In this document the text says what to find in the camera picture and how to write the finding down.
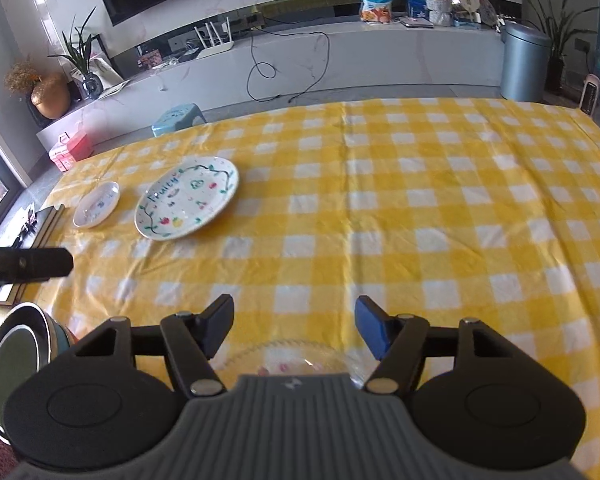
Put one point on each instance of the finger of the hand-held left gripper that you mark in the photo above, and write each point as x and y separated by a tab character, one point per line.
35	262

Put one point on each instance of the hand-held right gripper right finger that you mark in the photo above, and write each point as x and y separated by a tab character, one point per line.
372	325

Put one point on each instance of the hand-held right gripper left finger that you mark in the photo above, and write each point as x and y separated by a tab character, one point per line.
217	325

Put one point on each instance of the clear glass flower plate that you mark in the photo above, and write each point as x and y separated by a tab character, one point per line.
280	355

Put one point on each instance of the small white plate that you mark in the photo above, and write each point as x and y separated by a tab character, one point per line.
96	205

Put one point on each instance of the white fruit pattern plate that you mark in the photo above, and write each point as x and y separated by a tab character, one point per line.
187	197

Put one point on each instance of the photo clip stand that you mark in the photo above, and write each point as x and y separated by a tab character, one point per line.
30	216

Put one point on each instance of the pink storage box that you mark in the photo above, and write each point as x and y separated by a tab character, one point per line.
70	150

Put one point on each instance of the yellow checked tablecloth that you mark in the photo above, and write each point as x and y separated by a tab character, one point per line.
405	210

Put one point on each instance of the gold vase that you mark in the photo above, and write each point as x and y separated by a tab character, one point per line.
51	96

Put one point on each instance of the dried yellow flowers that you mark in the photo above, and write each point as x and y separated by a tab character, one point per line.
22	76

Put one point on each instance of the white paper booklet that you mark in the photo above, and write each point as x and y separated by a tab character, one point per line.
111	87

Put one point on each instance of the light blue plastic stool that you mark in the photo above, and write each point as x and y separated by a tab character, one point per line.
177	117

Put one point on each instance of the green plant in blue vase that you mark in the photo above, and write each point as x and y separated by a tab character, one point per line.
82	55

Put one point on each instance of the pink photo card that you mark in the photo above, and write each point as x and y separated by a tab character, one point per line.
149	59

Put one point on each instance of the white marble tv cabinet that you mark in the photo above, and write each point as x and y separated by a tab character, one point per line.
380	55

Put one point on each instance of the white router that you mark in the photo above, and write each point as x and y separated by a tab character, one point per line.
215	50

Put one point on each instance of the grey pedal trash can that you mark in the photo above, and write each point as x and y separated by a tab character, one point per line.
524	62

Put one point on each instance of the silver laptop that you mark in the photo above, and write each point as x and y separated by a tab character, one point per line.
416	22

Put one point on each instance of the pink small heater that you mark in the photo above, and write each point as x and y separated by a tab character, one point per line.
590	95

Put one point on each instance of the blue snack bag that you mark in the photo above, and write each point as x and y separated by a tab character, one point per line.
376	2

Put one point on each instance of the round paper fan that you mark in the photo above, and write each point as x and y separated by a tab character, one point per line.
466	0

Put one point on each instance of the potted green plant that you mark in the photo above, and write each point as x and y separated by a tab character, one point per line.
555	30

